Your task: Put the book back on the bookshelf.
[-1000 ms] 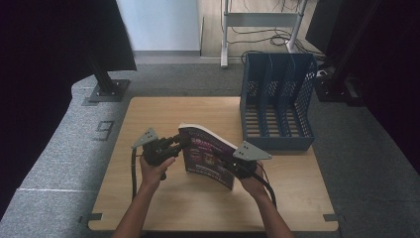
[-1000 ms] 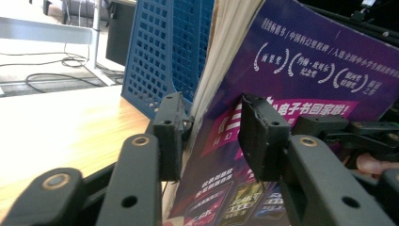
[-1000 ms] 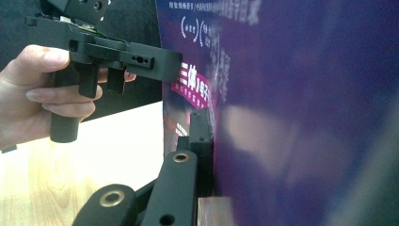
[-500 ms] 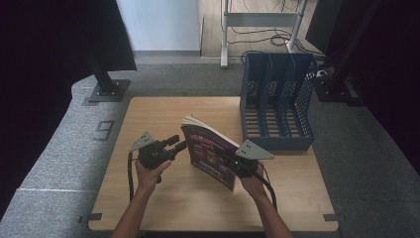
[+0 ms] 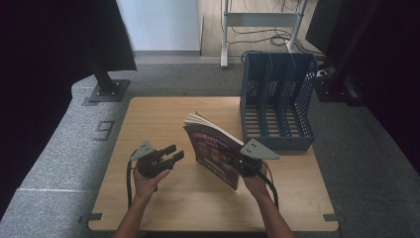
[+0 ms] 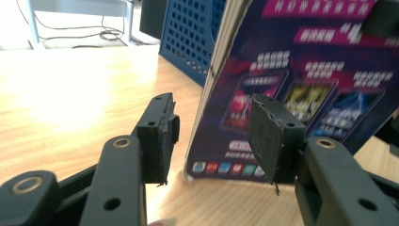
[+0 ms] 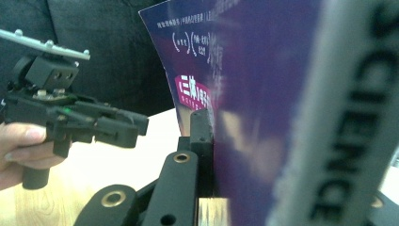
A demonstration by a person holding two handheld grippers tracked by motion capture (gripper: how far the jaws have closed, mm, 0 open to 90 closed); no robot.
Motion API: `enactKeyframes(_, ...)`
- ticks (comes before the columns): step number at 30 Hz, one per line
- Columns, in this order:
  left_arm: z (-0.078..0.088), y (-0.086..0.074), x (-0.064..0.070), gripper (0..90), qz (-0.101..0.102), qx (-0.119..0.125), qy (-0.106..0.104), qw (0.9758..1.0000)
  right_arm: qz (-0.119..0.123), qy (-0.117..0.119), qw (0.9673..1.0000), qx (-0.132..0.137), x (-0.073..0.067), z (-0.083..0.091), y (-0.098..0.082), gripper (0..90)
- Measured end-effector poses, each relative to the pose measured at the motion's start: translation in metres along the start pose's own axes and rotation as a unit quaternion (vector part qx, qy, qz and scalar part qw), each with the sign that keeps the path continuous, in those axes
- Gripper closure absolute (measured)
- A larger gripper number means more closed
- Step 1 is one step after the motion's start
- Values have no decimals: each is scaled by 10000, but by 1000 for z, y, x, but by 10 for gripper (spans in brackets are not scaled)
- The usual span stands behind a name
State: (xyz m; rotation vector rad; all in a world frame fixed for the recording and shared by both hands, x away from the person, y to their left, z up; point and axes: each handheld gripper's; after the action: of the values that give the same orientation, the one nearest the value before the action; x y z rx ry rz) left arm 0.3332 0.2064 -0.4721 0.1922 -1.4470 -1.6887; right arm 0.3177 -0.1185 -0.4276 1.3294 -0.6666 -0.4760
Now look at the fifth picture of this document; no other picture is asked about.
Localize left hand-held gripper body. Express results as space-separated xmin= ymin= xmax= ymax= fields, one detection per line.
xmin=130 ymin=140 xmax=171 ymax=179

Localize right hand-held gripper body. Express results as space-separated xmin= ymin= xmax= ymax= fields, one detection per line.
xmin=232 ymin=138 xmax=280 ymax=179

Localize purple magazine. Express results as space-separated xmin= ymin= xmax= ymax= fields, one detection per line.
xmin=182 ymin=111 xmax=246 ymax=191

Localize blue file rack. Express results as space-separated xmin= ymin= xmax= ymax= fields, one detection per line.
xmin=239 ymin=52 xmax=319 ymax=152

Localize person's left hand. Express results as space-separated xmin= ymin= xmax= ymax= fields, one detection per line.
xmin=132 ymin=166 xmax=171 ymax=203

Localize person's right hand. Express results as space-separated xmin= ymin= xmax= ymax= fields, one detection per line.
xmin=243 ymin=164 xmax=270 ymax=201

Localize black stand with base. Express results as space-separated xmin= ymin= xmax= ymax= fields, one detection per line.
xmin=314 ymin=0 xmax=384 ymax=107

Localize black curtain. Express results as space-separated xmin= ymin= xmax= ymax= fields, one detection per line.
xmin=0 ymin=0 xmax=138 ymax=221
xmin=304 ymin=0 xmax=420 ymax=175

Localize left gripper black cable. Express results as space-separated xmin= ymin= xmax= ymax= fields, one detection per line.
xmin=126 ymin=149 xmax=139 ymax=210

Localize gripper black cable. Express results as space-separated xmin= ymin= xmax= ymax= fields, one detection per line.
xmin=260 ymin=161 xmax=280 ymax=210
xmin=126 ymin=149 xmax=139 ymax=210

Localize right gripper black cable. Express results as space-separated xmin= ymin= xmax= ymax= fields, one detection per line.
xmin=260 ymin=161 xmax=280 ymax=210

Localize grey table bracket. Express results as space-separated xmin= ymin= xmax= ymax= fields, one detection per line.
xmin=78 ymin=212 xmax=104 ymax=224
xmin=322 ymin=212 xmax=347 ymax=223

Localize black post with base plate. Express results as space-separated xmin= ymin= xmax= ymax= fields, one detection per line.
xmin=86 ymin=54 xmax=131 ymax=103

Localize black floor cables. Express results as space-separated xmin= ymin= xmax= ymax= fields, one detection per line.
xmin=227 ymin=0 xmax=327 ymax=64

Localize white metal stand frame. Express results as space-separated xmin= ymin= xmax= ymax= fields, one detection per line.
xmin=220 ymin=0 xmax=310 ymax=69

